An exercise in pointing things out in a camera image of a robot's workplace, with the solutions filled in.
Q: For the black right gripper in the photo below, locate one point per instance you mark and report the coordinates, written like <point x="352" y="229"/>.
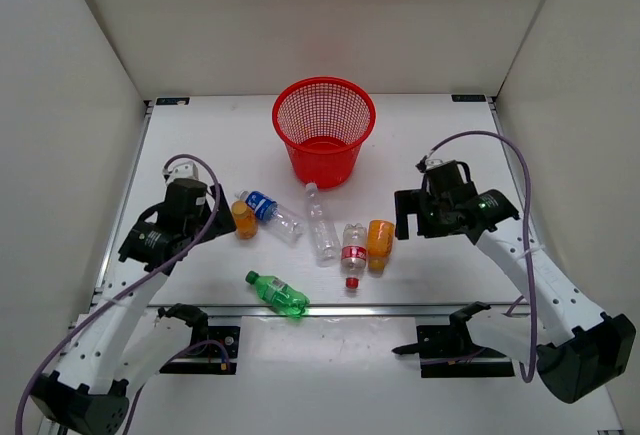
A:
<point x="413" y="202"/>

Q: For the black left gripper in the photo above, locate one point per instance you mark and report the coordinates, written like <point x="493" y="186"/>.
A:
<point x="223" y="222"/>

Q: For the orange juice bottle yellow cap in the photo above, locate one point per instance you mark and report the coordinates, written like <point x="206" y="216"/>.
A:
<point x="244" y="219"/>

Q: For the crushed orange plastic bottle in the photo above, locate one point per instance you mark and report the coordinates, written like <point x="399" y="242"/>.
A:
<point x="381" y="234"/>

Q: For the clear bottle blue label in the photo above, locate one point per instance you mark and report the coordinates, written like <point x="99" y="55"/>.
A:
<point x="274" y="217"/>

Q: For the clear bottle red label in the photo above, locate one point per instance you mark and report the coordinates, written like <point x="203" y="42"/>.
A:
<point x="353" y="254"/>

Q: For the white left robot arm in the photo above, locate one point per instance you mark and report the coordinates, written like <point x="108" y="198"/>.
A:
<point x="91" y="389"/>

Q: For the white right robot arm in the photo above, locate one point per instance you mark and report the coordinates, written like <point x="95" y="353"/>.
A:
<point x="575" y="345"/>

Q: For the red mesh plastic bin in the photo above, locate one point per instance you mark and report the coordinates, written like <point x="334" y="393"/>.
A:
<point x="323" y="123"/>

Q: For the green plastic bottle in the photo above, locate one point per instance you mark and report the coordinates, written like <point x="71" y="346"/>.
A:
<point x="278" y="295"/>

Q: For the clear unlabelled plastic bottle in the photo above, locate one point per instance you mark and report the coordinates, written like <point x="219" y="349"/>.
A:
<point x="326" y="243"/>

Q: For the black label right table corner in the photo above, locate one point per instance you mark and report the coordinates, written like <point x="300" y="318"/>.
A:
<point x="468" y="98"/>

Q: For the black label table corner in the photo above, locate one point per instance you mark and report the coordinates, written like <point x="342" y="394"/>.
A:
<point x="468" y="98"/>
<point x="172" y="101"/>

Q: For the black label left table corner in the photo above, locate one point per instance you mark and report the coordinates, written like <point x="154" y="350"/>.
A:
<point x="172" y="101"/>

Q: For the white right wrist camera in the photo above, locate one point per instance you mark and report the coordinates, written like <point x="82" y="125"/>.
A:
<point x="428" y="163"/>

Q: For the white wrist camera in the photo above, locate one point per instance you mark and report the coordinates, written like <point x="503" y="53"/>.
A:
<point x="182" y="170"/>
<point x="428" y="163"/>

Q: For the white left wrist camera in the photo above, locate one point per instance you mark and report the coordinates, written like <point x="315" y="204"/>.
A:
<point x="182" y="170"/>

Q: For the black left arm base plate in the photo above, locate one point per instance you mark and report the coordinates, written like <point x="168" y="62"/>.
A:
<point x="213" y="354"/>

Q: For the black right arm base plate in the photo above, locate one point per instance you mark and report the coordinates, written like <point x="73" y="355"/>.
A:
<point x="444" y="356"/>

